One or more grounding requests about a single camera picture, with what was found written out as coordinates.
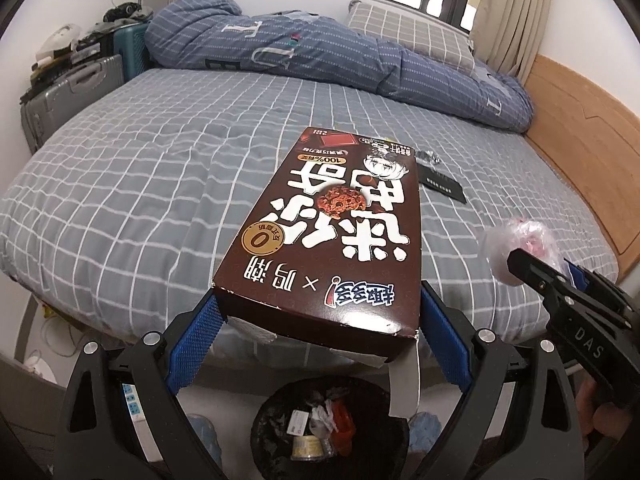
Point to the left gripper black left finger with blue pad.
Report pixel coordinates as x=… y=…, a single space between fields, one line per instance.
x=96 y=437

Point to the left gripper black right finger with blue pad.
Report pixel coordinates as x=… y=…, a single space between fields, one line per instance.
x=516 y=418

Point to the white plastic bag red print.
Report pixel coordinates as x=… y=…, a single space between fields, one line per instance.
x=533 y=236

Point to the brown cookie box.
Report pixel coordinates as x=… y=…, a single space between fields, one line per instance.
x=331 y=255

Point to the black lined trash bin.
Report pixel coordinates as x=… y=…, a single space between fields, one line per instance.
x=329 y=427

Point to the person's right hand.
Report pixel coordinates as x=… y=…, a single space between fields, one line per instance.
x=605 y=418

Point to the wooden headboard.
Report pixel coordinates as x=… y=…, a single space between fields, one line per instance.
x=593 y=140

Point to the black card tag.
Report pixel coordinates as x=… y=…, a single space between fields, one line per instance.
x=440 y=183

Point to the grey checked bed sheet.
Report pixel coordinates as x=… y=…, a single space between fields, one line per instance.
x=120 y=220

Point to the crumpled silver foil wrapper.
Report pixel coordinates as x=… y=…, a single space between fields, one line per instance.
x=429 y=157

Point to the grey hard suitcase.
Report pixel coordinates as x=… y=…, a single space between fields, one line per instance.
x=43 y=114

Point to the beige curtain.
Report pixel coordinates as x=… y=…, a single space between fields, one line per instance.
x=507 y=34

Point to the grey checked pillow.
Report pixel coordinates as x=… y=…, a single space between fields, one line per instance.
x=421 y=35

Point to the teal hard suitcase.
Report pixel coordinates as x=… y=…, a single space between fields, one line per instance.
x=129 y=44

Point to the white helmet on suitcase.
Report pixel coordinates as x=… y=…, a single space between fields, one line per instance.
x=61 y=41

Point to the blue striped duvet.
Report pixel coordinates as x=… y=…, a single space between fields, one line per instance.
x=217 y=35

